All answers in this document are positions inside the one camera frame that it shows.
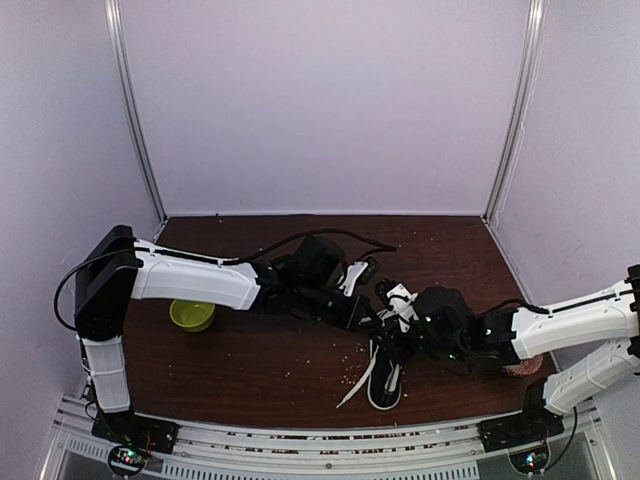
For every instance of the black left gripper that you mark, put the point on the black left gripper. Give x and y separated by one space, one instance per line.
352 319

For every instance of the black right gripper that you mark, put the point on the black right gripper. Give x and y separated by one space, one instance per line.
393 346

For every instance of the black white canvas sneaker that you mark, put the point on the black white canvas sneaker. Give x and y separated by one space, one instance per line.
381 378

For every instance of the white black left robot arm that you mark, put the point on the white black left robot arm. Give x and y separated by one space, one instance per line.
314 281

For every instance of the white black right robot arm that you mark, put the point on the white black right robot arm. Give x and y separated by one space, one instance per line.
438 322

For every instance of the red patterned bowl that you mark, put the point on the red patterned bowl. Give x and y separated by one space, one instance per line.
525 368

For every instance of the lime green bowl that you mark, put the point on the lime green bowl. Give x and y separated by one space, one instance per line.
193 317

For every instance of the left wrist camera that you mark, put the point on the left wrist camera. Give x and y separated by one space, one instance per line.
357 273

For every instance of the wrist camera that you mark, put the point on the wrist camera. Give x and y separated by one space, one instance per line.
357 273
397 303

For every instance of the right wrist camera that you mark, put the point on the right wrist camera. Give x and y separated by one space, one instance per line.
397 303

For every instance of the front aluminium rail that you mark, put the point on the front aluminium rail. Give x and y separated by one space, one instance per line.
443 450

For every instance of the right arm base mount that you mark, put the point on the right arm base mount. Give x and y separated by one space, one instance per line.
534 423

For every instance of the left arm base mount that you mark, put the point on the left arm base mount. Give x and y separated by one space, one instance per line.
133 430

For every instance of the right aluminium frame post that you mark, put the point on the right aluminium frame post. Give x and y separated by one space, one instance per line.
523 91

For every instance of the aluminium frame post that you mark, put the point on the aluminium frame post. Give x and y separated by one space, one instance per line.
117 37
523 91

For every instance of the left aluminium frame post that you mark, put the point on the left aluminium frame post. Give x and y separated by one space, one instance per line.
117 37

